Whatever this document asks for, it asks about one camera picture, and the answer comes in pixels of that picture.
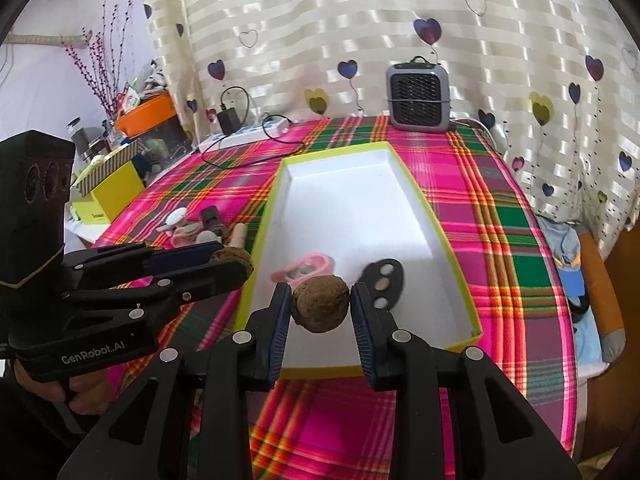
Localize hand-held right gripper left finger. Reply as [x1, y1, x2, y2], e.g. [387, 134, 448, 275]
[57, 281, 293, 480]

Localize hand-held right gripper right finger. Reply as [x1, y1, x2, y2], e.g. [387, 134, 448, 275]
[350, 282, 583, 480]

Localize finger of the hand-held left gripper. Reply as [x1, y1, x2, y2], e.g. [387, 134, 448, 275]
[60, 242, 223, 291]
[65, 262, 249, 331]

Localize dark rectangular key fob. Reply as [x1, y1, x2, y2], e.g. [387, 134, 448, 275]
[200, 205, 224, 236]

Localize yellow-green box white inside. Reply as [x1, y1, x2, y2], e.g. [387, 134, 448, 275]
[234, 141, 483, 380]

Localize person's left hand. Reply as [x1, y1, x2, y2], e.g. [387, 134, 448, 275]
[12, 362, 113, 411]

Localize white round disc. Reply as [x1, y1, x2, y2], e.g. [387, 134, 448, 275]
[156, 208, 188, 233]

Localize pink key fob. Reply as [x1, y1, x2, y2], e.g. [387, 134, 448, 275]
[271, 254, 335, 283]

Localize yellow cardboard box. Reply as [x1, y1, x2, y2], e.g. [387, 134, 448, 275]
[70, 165, 147, 226]

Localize glass jar black lid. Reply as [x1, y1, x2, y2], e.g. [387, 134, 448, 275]
[65, 117, 88, 151]

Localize striped cardboard box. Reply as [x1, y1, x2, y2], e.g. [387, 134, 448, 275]
[74, 139, 147, 196]

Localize dark glass tank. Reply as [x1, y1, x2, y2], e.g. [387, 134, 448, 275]
[145, 119, 195, 157]

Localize white power strip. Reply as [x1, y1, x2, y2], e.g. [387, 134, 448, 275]
[197, 116, 292, 153]

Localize black charger adapter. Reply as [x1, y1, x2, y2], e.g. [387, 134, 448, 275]
[216, 106, 241, 136]

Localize colourful snack packet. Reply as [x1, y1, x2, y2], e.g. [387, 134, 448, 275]
[117, 80, 143, 111]

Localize orange plastic bin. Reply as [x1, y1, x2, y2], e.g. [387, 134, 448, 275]
[114, 92, 181, 138]

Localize red decorative branches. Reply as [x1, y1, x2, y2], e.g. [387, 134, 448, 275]
[62, 0, 136, 118]

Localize pink green plaid tablecloth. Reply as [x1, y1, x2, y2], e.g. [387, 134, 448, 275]
[95, 115, 581, 480]

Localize grey white striped cloth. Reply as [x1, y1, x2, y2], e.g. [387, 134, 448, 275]
[142, 60, 168, 93]

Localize blue cap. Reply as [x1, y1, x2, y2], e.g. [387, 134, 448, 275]
[542, 217, 588, 311]

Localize orange grey cushion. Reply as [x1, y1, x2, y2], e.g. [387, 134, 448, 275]
[577, 232, 628, 363]

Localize small grey fan heater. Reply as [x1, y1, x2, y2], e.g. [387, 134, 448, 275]
[385, 56, 453, 134]

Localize cream heart print curtain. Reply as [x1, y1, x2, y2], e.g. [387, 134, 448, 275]
[135, 0, 640, 261]

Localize black charger cable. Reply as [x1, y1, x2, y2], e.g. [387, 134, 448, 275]
[201, 86, 307, 166]

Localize beige wall pipe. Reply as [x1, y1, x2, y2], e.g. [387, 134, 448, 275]
[7, 30, 96, 48]

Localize white heater cable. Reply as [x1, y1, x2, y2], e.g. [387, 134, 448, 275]
[450, 118, 496, 133]

